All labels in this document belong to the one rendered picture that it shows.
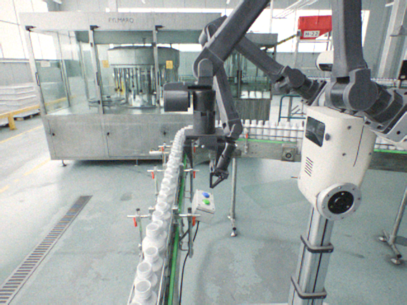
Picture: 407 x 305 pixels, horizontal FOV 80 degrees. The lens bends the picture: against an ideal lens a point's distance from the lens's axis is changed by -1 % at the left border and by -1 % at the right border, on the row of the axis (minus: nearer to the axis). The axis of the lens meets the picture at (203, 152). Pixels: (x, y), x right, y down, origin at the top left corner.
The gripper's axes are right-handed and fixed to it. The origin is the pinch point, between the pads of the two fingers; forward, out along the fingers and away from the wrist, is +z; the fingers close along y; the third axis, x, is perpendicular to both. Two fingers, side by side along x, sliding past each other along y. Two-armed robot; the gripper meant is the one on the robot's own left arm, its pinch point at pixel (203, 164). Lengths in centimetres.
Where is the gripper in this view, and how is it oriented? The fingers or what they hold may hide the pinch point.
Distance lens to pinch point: 66.4
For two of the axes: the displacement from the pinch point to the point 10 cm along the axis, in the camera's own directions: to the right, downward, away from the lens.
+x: -0.2, -3.4, 9.4
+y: 10.0, 0.0, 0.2
